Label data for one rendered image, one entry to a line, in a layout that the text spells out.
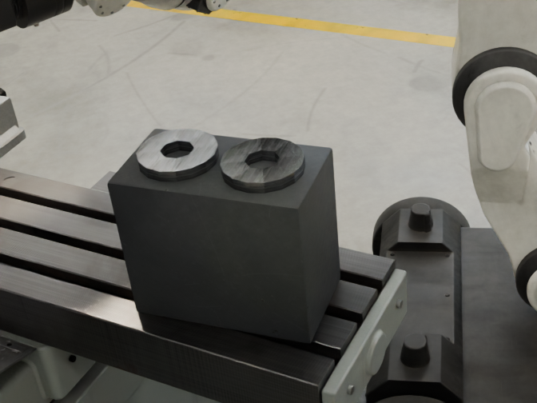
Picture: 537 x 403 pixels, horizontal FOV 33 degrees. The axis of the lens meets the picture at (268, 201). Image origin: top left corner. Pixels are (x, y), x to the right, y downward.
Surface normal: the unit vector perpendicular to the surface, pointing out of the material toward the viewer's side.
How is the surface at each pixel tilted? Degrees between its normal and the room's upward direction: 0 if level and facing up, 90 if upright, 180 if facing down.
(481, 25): 90
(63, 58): 0
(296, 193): 0
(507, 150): 90
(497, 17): 90
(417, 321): 0
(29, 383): 90
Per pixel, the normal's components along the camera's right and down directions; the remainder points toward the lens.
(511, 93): -0.16, 0.58
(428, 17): -0.09, -0.82
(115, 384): 0.89, 0.19
